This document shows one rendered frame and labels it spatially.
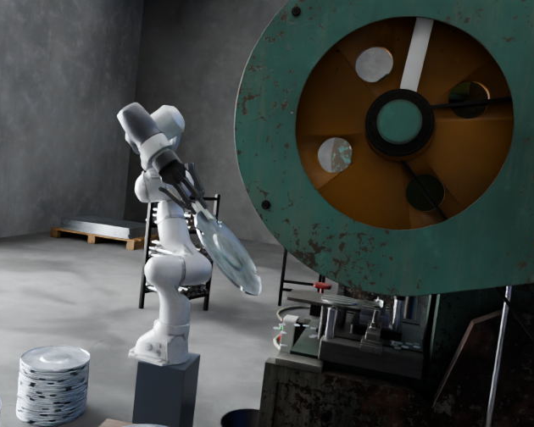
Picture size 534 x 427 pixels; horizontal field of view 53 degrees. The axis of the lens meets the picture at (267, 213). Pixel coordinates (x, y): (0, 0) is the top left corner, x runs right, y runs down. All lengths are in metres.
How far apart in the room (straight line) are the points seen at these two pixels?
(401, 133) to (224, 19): 8.11
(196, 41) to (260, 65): 7.96
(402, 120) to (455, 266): 0.36
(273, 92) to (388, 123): 0.30
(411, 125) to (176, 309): 1.12
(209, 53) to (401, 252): 8.07
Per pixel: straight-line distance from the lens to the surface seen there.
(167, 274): 1.93
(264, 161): 1.35
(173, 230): 2.00
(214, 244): 1.47
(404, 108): 1.25
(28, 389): 2.58
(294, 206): 1.33
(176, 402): 2.04
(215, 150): 8.92
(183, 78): 9.28
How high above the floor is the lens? 1.19
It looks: 5 degrees down
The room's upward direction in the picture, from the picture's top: 7 degrees clockwise
